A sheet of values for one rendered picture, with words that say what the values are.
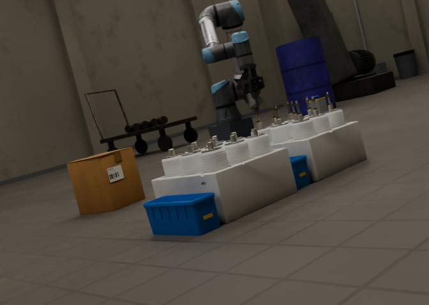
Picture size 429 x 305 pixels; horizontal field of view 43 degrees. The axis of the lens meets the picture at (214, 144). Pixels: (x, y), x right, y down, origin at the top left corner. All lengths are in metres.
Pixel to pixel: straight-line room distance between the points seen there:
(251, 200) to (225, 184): 0.13
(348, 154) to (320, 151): 0.21
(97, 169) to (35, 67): 7.54
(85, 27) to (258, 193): 9.31
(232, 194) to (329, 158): 0.60
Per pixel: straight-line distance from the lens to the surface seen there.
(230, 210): 1.88
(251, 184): 1.95
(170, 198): 2.03
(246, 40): 2.45
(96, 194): 2.98
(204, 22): 2.81
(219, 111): 2.98
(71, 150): 10.39
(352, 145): 2.48
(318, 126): 2.38
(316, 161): 2.25
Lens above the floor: 0.39
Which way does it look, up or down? 4 degrees down
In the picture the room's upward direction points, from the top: 14 degrees counter-clockwise
